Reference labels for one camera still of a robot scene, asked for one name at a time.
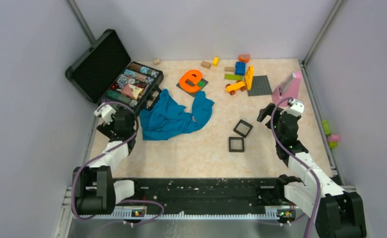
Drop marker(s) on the black poker chip case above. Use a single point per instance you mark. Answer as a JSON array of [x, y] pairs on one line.
[[106, 72]]

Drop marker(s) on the black square frame upper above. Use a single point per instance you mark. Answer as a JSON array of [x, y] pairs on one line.
[[243, 128]]

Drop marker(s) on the pink stand with tablet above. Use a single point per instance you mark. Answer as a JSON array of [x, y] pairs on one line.
[[288, 88]]

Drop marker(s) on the wooden block left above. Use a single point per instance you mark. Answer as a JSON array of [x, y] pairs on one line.
[[156, 61]]

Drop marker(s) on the blue brick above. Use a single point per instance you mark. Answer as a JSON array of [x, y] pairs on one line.
[[240, 68]]

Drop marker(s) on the wooden block by blue brick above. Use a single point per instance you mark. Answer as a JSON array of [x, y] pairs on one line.
[[229, 69]]

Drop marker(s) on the yellow toy car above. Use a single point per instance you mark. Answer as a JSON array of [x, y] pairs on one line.
[[232, 88]]

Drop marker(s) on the green flat brick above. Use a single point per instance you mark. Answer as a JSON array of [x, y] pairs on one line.
[[233, 77]]

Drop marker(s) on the green pink toy outside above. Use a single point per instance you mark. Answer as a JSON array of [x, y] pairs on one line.
[[332, 139]]

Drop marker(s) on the small yellow brick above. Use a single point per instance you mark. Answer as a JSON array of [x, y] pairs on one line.
[[215, 61]]

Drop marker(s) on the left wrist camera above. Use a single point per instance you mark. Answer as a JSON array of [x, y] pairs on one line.
[[106, 112]]

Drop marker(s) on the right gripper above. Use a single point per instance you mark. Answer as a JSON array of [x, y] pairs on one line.
[[264, 112]]

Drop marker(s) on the black square frame lower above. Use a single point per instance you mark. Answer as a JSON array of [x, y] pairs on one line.
[[236, 145]]

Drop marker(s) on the orange curved brick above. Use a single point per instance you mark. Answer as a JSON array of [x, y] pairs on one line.
[[244, 58]]

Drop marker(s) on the small green brick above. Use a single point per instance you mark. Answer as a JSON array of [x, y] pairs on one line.
[[201, 84]]

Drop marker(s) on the yellow tall brick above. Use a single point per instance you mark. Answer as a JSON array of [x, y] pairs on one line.
[[248, 77]]

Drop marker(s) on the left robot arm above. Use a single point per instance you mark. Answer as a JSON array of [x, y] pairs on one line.
[[94, 191]]

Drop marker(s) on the orange letter e toy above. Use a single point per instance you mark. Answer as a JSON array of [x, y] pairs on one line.
[[191, 78]]

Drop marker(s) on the black square frame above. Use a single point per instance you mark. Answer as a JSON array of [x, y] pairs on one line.
[[243, 128], [236, 145]]

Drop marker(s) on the small grey base plate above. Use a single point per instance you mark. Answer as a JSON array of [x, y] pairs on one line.
[[188, 89]]

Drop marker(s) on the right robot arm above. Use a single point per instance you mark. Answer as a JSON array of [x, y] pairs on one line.
[[332, 211]]

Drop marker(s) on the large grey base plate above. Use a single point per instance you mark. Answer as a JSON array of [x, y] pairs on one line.
[[260, 86]]

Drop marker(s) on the wooden block centre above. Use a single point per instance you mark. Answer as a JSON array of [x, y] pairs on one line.
[[205, 64]]

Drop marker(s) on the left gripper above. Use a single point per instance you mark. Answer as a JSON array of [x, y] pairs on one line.
[[111, 131]]

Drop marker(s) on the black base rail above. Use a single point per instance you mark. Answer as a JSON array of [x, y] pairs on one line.
[[214, 197]]

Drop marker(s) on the blue garment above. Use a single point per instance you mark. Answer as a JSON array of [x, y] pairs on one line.
[[168, 119]]

